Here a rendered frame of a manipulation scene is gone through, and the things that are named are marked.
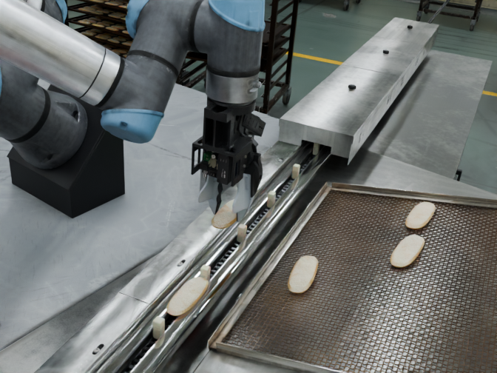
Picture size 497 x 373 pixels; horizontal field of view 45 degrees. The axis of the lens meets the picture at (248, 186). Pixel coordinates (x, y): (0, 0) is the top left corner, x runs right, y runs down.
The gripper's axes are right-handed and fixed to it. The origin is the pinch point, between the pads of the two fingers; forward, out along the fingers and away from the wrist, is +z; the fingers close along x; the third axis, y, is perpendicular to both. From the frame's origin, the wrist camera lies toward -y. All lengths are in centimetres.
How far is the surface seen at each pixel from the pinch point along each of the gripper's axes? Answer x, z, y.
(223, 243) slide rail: -1.7, 9.0, -2.4
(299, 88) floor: -93, 95, -317
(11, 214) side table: -42.4, 12.2, 6.0
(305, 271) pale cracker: 15.8, 3.0, 5.6
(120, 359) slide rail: -1.3, 8.9, 28.9
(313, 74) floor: -95, 96, -354
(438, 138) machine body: 24, 12, -81
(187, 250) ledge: -5.3, 7.8, 4.2
